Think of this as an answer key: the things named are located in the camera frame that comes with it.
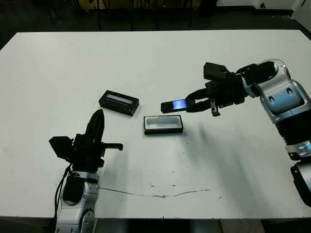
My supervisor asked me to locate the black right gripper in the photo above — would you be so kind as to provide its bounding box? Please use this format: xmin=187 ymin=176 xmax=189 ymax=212
xmin=186 ymin=72 xmax=245 ymax=117

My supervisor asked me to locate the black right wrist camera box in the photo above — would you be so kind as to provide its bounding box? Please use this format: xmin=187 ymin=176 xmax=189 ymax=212
xmin=203 ymin=62 xmax=230 ymax=81

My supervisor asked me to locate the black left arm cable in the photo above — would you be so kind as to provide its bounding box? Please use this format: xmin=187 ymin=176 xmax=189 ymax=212
xmin=53 ymin=162 xmax=73 ymax=219

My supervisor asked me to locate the black box lid silver stripe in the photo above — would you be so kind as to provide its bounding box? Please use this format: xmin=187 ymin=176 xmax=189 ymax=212
xmin=99 ymin=90 xmax=140 ymax=117

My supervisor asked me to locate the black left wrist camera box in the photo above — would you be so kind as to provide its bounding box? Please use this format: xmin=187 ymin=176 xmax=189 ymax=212
xmin=49 ymin=136 xmax=74 ymax=161

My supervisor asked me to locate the black mesh chair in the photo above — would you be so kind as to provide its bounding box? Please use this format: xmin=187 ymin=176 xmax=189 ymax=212
xmin=97 ymin=0 xmax=136 ymax=32

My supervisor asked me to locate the grey chair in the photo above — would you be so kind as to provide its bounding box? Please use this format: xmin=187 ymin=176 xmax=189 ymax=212
xmin=48 ymin=0 xmax=81 ymax=25

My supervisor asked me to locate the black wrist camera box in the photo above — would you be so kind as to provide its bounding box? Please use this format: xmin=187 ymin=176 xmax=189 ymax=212
xmin=203 ymin=62 xmax=230 ymax=81
xmin=49 ymin=136 xmax=74 ymax=161

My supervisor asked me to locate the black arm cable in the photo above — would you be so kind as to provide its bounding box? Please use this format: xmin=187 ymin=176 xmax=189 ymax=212
xmin=235 ymin=63 xmax=258 ymax=76
xmin=53 ymin=162 xmax=73 ymax=219

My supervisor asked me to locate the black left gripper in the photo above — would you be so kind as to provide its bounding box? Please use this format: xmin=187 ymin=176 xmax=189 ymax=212
xmin=72 ymin=109 xmax=123 ymax=173

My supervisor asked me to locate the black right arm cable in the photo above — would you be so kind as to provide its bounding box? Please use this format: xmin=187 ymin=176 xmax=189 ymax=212
xmin=235 ymin=63 xmax=258 ymax=76

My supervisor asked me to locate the black waste bin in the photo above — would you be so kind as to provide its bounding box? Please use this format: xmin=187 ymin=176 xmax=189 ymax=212
xmin=199 ymin=0 xmax=218 ymax=17

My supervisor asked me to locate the black box base white insert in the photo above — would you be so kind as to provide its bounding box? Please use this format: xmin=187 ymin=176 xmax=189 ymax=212
xmin=143 ymin=115 xmax=183 ymax=135

